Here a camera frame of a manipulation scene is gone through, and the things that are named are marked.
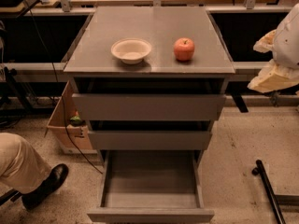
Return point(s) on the black metal floor bar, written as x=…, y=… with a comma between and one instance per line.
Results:
x=276, y=200

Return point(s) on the grey middle drawer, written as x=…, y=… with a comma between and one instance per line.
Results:
x=149, y=135

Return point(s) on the cardboard box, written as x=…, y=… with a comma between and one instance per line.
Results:
x=71, y=140

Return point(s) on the green object in box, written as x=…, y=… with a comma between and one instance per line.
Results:
x=76, y=121

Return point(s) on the red apple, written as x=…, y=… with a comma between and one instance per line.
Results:
x=184, y=49

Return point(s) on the grey drawer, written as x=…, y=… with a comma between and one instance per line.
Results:
x=149, y=135
x=145, y=187
x=149, y=99

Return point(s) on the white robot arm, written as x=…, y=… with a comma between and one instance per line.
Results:
x=286, y=41

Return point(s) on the grey drawer cabinet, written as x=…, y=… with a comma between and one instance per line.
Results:
x=161, y=27

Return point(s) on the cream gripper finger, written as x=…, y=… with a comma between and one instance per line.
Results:
x=274, y=77
x=265, y=43

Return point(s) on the grey bottom drawer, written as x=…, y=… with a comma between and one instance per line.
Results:
x=145, y=187

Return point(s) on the beige trouser leg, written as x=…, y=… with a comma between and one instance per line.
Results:
x=21, y=167

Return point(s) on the grey top drawer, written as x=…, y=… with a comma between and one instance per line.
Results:
x=149, y=99

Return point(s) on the white paper bowl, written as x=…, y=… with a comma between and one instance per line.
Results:
x=131, y=50

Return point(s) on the black leather shoe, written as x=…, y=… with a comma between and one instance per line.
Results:
x=56, y=178

